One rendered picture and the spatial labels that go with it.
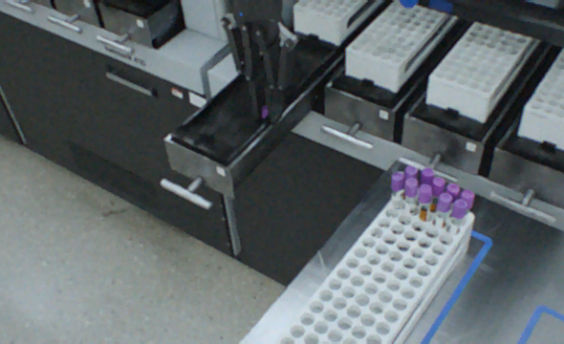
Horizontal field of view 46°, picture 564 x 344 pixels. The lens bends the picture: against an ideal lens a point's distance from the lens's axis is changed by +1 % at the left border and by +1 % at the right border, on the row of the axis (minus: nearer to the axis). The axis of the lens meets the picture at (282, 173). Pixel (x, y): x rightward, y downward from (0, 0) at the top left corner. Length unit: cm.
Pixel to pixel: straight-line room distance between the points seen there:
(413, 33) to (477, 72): 14
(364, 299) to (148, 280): 121
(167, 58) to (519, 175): 73
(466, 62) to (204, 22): 56
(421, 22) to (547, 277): 52
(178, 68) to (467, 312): 81
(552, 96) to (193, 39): 73
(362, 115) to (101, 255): 110
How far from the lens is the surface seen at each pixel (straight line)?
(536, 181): 107
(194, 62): 136
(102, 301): 192
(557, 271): 90
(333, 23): 121
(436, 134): 109
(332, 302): 76
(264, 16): 94
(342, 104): 115
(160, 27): 142
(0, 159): 245
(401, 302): 77
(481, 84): 108
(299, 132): 126
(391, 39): 117
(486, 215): 94
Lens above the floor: 152
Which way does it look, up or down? 45 degrees down
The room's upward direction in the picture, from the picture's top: 5 degrees counter-clockwise
